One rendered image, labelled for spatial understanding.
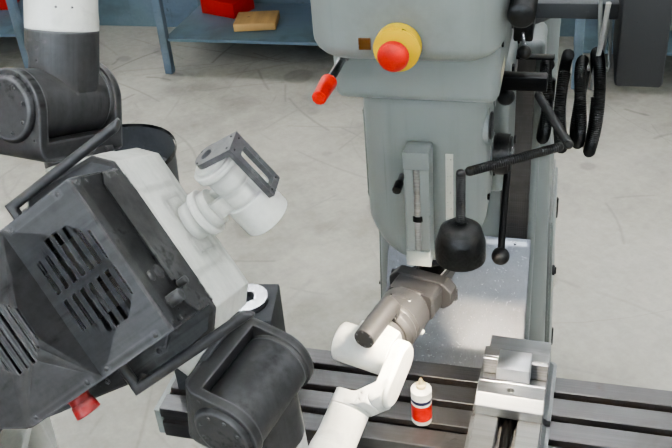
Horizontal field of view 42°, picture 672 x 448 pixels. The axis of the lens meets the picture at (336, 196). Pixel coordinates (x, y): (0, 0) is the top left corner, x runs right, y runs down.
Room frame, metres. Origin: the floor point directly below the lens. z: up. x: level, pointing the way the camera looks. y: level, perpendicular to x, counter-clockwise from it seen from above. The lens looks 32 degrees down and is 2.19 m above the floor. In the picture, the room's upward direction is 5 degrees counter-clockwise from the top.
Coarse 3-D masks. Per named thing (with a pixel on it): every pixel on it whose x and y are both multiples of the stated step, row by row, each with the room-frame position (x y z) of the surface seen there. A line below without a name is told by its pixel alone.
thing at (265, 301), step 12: (252, 288) 1.42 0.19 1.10; (264, 288) 1.41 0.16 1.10; (276, 288) 1.43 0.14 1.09; (252, 300) 1.38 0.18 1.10; (264, 300) 1.37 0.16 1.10; (276, 300) 1.39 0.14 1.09; (264, 312) 1.35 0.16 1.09; (276, 312) 1.38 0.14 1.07; (276, 324) 1.36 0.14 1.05; (180, 372) 1.35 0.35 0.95; (180, 384) 1.35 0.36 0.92
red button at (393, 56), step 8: (384, 48) 1.00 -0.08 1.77; (392, 48) 1.00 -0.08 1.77; (400, 48) 1.00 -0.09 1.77; (384, 56) 1.00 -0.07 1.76; (392, 56) 0.99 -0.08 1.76; (400, 56) 0.99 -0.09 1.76; (408, 56) 1.00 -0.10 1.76; (384, 64) 1.00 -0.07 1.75; (392, 64) 0.99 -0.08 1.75; (400, 64) 0.99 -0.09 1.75
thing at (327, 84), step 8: (336, 64) 1.12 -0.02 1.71; (336, 72) 1.10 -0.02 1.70; (320, 80) 1.07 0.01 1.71; (328, 80) 1.06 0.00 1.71; (336, 80) 1.07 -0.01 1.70; (320, 88) 1.04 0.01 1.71; (328, 88) 1.04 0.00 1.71; (312, 96) 1.03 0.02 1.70; (320, 96) 1.03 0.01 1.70; (328, 96) 1.04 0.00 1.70; (320, 104) 1.03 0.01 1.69
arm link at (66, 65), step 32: (32, 32) 1.01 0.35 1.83; (64, 32) 1.01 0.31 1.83; (96, 32) 1.04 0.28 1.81; (32, 64) 1.00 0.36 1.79; (64, 64) 1.00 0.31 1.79; (96, 64) 1.03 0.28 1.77; (64, 96) 0.97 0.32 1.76; (96, 96) 1.01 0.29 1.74; (64, 128) 0.97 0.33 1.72; (96, 128) 1.02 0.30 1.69
